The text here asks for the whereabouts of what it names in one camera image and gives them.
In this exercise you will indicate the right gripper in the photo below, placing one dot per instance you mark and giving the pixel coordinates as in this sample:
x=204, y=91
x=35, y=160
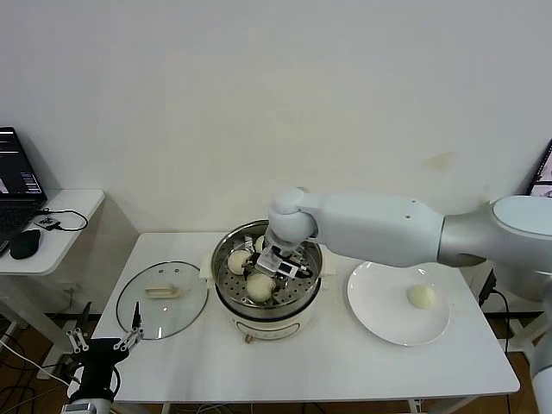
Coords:
x=271, y=256

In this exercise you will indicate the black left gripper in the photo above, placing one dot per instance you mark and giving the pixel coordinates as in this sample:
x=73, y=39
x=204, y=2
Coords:
x=99, y=358

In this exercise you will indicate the white steamed baozi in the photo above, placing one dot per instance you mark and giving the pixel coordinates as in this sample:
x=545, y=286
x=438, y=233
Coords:
x=260, y=243
x=260, y=289
x=237, y=263
x=421, y=296

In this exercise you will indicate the round glass pot lid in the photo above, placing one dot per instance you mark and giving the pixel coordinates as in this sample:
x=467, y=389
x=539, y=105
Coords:
x=142, y=310

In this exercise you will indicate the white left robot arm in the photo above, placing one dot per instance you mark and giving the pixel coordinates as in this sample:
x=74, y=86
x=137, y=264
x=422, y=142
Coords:
x=101, y=407

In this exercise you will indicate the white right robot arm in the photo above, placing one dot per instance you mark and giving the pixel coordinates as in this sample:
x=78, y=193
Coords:
x=371, y=228

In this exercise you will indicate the stainless steel steamer basket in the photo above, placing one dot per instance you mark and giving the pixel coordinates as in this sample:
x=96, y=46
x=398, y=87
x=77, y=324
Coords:
x=233, y=286

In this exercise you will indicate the cream electric cooking pot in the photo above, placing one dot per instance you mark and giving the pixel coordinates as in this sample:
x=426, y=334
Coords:
x=267, y=328

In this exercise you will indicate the white side table with mouse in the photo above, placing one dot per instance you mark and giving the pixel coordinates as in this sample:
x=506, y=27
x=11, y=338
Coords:
x=64, y=241

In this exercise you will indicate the white round plate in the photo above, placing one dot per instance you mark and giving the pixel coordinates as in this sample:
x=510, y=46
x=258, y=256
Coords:
x=379, y=310

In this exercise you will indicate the black computer mouse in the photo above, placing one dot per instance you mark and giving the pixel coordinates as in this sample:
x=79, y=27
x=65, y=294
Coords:
x=26, y=243

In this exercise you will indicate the black laptop with dark screen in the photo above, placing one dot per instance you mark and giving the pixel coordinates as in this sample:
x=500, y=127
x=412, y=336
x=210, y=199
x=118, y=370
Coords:
x=17, y=172

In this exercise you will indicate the black laptop with pale windows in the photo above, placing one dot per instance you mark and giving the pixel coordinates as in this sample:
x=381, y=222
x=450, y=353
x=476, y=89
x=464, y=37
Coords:
x=544, y=172

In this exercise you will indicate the white wall socket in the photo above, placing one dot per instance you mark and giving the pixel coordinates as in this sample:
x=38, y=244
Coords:
x=71, y=288

